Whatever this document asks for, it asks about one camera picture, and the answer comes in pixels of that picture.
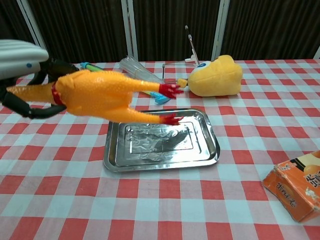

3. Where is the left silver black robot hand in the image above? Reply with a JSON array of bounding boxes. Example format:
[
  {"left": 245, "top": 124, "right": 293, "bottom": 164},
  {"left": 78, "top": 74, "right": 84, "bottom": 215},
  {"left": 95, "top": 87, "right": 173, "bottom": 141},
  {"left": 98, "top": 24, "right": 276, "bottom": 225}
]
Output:
[{"left": 0, "top": 38, "right": 77, "bottom": 120}]

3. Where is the yellow rubber chicken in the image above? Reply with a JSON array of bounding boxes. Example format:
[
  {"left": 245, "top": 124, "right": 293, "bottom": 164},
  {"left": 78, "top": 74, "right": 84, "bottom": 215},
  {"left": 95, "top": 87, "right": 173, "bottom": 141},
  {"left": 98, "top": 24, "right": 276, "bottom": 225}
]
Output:
[{"left": 6, "top": 69, "right": 185, "bottom": 126}]

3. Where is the rectangular metal tray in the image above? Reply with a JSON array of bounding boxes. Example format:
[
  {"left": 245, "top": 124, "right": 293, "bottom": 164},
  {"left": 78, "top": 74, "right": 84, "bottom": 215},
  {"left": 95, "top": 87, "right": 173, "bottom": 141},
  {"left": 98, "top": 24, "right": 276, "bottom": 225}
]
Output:
[{"left": 102, "top": 107, "right": 221, "bottom": 173}]

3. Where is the yellow plush bird toy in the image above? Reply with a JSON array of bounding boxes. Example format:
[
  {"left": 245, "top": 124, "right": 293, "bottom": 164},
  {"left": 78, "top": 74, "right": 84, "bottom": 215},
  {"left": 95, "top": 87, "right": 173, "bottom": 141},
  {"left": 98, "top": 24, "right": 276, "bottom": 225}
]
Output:
[{"left": 177, "top": 54, "right": 244, "bottom": 98}]

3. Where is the blue green water squirter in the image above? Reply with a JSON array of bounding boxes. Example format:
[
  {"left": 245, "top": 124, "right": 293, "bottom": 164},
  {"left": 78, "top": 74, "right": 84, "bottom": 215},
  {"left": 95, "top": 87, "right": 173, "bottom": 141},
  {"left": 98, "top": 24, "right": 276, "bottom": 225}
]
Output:
[{"left": 79, "top": 61, "right": 172, "bottom": 105}]

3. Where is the clear plastic cup stack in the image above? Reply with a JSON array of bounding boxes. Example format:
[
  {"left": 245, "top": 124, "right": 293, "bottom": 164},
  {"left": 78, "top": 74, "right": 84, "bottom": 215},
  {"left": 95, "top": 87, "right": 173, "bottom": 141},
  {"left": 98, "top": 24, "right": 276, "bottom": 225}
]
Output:
[{"left": 118, "top": 56, "right": 165, "bottom": 85}]

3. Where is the red white checkered tablecloth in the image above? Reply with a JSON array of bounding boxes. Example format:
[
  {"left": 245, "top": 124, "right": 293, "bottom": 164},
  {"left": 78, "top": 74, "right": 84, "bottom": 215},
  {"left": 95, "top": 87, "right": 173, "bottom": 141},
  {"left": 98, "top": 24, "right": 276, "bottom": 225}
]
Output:
[{"left": 0, "top": 59, "right": 320, "bottom": 240}]

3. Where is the orange biscuit box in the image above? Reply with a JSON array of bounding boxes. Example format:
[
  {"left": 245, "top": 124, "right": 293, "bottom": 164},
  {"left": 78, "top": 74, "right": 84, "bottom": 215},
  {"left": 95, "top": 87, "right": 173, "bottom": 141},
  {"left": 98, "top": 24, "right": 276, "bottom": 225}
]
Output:
[{"left": 262, "top": 149, "right": 320, "bottom": 223}]

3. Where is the metal wire stand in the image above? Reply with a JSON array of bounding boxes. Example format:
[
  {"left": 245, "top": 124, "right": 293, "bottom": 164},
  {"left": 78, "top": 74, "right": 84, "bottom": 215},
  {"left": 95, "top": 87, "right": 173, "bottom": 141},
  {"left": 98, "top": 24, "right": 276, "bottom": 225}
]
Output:
[{"left": 161, "top": 24, "right": 201, "bottom": 85}]

